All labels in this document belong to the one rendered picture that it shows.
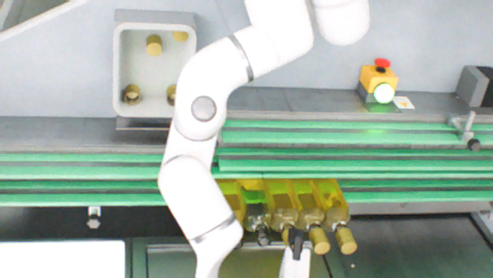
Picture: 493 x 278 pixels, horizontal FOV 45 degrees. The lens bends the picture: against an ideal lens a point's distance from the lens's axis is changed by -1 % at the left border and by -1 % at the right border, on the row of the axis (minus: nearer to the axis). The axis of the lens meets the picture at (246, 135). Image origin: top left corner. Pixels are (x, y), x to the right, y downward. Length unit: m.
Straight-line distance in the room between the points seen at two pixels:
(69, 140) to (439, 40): 0.92
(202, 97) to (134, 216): 0.66
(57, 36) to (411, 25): 0.83
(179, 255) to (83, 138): 0.34
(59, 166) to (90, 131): 0.13
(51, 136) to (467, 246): 1.06
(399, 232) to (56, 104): 0.91
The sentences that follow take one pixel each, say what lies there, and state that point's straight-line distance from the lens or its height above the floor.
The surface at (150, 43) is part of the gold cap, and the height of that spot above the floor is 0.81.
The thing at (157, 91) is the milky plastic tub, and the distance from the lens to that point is 1.44.
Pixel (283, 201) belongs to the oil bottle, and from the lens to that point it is 1.31.
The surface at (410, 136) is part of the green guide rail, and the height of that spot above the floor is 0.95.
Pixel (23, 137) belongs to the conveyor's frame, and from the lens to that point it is 1.43.
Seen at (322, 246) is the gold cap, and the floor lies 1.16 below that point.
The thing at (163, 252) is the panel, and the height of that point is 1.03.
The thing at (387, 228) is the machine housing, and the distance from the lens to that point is 1.63.
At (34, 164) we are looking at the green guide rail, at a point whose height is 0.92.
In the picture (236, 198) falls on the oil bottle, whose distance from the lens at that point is 1.31.
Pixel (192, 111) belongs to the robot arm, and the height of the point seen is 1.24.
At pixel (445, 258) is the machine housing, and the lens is 1.60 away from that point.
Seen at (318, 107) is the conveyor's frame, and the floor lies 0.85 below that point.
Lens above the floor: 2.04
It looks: 56 degrees down
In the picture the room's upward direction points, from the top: 163 degrees clockwise
